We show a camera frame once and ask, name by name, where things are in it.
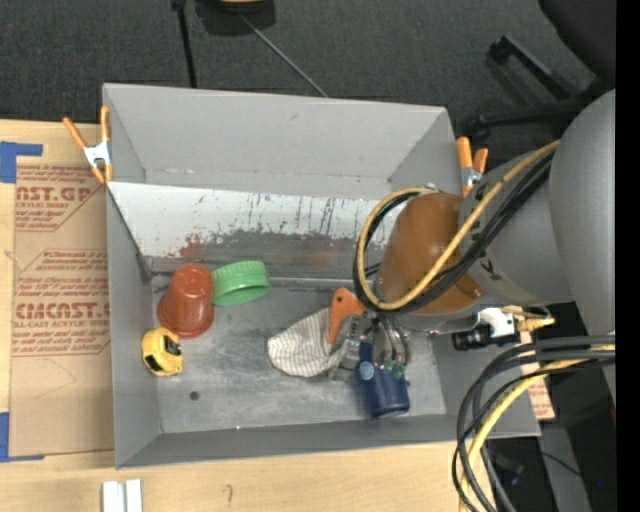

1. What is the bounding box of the black cylinder on white bracket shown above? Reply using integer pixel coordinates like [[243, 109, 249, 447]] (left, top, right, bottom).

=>
[[452, 306, 557, 352]]

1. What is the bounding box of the green plastic lid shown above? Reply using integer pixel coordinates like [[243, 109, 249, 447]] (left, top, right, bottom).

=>
[[210, 260, 272, 307]]

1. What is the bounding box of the dark blue cup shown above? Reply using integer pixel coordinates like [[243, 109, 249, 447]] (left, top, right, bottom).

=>
[[355, 344, 412, 420]]

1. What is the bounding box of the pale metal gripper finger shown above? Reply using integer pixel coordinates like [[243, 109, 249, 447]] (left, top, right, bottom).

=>
[[329, 355, 360, 382], [337, 319, 359, 353]]

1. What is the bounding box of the yellow tape measure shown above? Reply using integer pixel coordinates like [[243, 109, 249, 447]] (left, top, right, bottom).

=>
[[140, 327, 185, 377]]

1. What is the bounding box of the orange flat plastic piece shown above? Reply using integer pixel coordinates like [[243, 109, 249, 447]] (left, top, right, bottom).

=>
[[327, 287, 367, 346]]

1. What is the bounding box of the brown cardboard board red print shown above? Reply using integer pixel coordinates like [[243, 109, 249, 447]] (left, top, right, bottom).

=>
[[0, 118, 556, 459]]

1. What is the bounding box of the grey metal bin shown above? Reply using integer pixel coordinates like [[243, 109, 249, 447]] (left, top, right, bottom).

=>
[[101, 83, 543, 470]]

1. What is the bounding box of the white striped cloth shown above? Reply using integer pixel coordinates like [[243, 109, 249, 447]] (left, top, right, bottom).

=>
[[267, 308, 351, 379]]

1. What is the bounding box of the translucent orange plastic cup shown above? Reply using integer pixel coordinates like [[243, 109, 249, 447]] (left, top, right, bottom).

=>
[[156, 264, 216, 339]]

